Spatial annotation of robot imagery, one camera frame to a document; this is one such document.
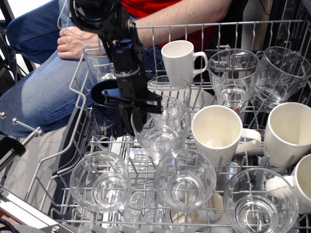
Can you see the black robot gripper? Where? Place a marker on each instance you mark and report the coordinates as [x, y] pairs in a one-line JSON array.
[[132, 91]]

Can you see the clear glass cup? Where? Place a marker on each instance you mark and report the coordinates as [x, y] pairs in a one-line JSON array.
[[165, 132]]

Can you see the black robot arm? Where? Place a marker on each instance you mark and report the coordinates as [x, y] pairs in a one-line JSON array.
[[118, 33]]

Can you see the person's bare forearm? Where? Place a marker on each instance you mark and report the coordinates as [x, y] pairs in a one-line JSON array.
[[165, 24]]

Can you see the person's hand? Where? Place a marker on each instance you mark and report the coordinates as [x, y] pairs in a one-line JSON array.
[[71, 42]]

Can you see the dark blue ceramic mug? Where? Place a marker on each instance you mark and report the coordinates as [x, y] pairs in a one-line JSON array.
[[108, 120]]

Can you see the clear glass back middle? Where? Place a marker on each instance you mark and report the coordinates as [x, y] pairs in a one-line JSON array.
[[172, 86]]

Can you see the clear glass back left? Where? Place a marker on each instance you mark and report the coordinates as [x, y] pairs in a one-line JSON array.
[[97, 61]]

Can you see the white mug back row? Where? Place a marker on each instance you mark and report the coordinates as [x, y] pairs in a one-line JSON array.
[[179, 60]]

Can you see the clear glass front left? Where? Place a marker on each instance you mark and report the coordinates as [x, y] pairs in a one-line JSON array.
[[100, 182]]

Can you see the blue jeans leg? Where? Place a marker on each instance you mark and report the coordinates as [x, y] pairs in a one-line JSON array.
[[41, 98]]

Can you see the clear glass front centre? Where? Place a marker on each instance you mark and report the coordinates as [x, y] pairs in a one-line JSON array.
[[185, 180]]

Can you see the cream mug centre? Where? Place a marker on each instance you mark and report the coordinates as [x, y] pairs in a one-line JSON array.
[[218, 134]]

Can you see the cream mug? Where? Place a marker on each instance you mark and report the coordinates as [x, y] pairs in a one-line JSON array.
[[287, 135], [218, 134]]

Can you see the small clear glass front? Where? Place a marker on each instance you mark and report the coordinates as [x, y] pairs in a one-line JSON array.
[[140, 206]]

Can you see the red shirt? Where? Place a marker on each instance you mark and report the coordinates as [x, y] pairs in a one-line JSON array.
[[142, 8]]

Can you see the metal clamp with screw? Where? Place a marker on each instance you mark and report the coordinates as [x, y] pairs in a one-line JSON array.
[[10, 147]]

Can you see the clear glass front right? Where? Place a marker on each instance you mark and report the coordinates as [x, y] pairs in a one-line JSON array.
[[258, 200]]

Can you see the clear glass far back right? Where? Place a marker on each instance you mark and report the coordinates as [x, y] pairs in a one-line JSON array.
[[282, 73]]

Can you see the cream mug right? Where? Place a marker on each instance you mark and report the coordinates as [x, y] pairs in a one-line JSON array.
[[287, 135]]

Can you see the cream mug far right edge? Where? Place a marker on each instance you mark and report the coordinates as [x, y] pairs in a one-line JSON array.
[[299, 182]]

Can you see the grey wire dishwasher rack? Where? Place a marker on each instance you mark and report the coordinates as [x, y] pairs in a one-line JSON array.
[[80, 139]]

